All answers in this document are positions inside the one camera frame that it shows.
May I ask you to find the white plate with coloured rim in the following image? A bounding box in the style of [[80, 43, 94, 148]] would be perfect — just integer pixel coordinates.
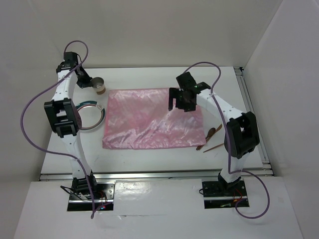
[[76, 101, 106, 131]]

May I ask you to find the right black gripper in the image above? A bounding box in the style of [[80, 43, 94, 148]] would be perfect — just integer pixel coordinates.
[[169, 87, 196, 112]]

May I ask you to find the small metal cup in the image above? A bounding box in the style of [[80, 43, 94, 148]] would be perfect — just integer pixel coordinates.
[[91, 77, 106, 95]]

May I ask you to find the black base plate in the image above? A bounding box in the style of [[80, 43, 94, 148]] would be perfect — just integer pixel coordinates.
[[67, 181, 116, 212], [198, 180, 250, 209]]

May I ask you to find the pink satin rose cloth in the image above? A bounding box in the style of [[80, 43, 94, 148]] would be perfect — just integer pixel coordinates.
[[102, 88, 206, 150]]

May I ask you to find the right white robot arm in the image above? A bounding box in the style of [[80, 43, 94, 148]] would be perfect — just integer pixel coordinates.
[[168, 72, 260, 195]]

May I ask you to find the right side aluminium rail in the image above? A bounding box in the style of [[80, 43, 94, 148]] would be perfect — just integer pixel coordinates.
[[234, 66, 274, 176]]

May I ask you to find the front aluminium rail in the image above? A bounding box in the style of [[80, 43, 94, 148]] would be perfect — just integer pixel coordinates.
[[39, 165, 274, 181]]

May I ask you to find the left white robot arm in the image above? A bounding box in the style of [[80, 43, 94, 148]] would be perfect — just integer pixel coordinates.
[[44, 52, 98, 199]]

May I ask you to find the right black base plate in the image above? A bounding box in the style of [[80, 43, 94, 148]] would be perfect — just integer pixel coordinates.
[[198, 180, 250, 209]]

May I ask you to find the wooden knife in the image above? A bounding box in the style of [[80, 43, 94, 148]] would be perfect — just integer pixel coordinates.
[[196, 124, 222, 151]]

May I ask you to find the aluminium rail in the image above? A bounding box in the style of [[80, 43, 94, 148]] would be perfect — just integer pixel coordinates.
[[234, 66, 274, 176], [39, 165, 274, 181]]

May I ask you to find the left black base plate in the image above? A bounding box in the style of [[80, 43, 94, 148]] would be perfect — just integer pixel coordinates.
[[67, 181, 116, 212]]

